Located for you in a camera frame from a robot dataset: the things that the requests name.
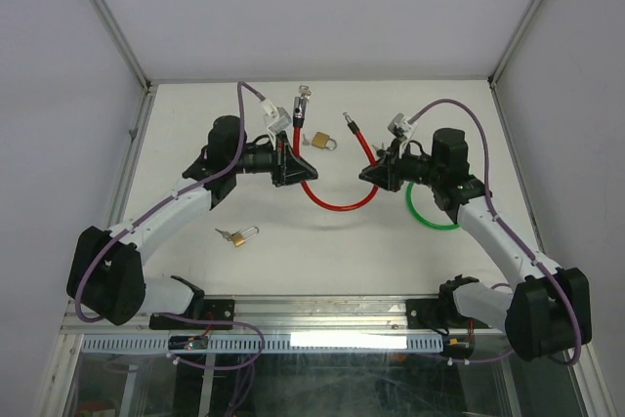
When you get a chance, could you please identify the red lock keys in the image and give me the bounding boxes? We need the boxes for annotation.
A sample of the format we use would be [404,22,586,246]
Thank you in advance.
[299,85,312,99]

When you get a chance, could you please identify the aluminium frame post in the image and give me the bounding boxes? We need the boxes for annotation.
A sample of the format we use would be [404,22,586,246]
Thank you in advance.
[487,0,546,87]
[89,0,151,92]

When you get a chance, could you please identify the small padlock keys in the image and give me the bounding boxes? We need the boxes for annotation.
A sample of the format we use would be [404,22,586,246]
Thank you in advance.
[216,229,231,241]

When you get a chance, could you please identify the slotted cable duct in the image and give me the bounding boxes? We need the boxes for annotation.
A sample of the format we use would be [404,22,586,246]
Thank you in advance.
[82,331,443,354]

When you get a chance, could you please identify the left black mount plate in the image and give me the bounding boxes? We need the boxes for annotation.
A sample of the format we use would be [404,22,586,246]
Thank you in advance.
[148,297,235,332]

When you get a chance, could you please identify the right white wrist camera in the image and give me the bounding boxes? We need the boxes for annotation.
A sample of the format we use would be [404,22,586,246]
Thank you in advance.
[387,113,416,154]

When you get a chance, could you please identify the small brass padlock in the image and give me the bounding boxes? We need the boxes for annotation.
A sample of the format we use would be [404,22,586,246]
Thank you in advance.
[230,227,260,247]

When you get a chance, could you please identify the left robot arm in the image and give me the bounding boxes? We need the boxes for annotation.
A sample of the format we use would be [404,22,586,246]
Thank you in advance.
[66,115,318,328]

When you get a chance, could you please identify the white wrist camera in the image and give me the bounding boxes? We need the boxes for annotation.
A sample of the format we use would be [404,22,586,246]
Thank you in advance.
[387,113,416,154]
[261,99,292,138]

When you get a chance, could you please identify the black mount plate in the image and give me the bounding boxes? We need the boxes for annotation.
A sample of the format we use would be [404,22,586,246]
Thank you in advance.
[404,298,443,330]
[148,297,235,332]

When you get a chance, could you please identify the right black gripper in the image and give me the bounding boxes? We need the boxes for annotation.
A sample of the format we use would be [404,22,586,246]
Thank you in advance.
[357,139,442,193]

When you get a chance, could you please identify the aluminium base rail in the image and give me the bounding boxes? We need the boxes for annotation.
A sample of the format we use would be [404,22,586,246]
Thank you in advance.
[61,295,438,334]

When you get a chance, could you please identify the black head key bunch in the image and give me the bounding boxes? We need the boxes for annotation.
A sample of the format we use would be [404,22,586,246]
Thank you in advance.
[372,143,387,156]

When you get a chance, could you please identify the red cable lock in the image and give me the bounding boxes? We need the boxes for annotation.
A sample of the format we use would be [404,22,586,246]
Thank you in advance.
[291,97,380,212]

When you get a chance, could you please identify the right aluminium frame post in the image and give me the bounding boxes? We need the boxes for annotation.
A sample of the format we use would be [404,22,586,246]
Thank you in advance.
[487,0,546,87]

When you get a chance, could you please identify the left aluminium frame post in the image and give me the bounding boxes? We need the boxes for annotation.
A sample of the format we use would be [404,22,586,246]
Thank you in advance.
[89,0,151,92]

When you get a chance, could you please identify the green cable lock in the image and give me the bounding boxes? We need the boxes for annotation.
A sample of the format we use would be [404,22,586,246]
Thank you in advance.
[404,183,460,231]

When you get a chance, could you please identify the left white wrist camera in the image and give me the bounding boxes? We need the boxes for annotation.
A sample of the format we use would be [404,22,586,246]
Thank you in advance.
[261,99,292,138]

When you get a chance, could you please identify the right black mount plate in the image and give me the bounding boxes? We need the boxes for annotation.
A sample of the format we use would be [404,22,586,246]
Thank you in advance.
[404,298,443,330]

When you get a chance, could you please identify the large brass padlock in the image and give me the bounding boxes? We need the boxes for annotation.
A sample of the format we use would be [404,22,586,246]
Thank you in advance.
[311,132,338,151]

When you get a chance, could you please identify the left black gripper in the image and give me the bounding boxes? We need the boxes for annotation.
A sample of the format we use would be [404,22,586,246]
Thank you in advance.
[230,131,318,188]

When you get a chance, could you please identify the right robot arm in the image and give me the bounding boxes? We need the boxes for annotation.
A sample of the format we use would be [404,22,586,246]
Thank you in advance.
[359,128,592,361]

